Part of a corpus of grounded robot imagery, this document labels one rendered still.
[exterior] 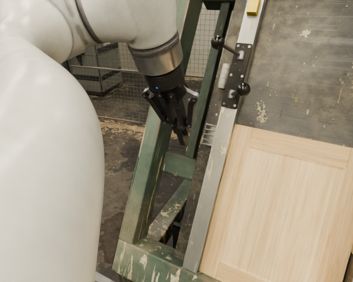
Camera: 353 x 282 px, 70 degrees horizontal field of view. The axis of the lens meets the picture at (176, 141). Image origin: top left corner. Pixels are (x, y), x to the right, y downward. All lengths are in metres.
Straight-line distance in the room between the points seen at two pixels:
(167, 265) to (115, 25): 0.74
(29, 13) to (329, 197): 0.77
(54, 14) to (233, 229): 0.71
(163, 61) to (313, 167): 0.53
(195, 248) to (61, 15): 0.72
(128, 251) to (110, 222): 1.33
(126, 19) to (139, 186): 0.62
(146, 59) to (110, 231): 1.90
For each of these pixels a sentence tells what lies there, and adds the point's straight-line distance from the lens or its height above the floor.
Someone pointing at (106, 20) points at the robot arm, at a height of 1.63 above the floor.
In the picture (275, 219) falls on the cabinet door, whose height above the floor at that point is 1.09.
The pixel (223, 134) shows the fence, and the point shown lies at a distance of 0.80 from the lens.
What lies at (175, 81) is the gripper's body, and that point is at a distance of 0.48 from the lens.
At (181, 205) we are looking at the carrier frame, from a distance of 1.24.
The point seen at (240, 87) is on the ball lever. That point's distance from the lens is 0.69.
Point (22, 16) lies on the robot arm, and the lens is 0.40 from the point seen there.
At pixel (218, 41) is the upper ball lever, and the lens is 0.75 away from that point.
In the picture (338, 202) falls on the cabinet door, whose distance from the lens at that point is 0.82.
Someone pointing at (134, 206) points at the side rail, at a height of 1.02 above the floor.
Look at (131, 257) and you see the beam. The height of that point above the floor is 0.87.
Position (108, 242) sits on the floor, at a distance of 2.17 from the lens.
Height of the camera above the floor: 1.66
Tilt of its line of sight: 30 degrees down
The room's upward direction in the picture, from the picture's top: straight up
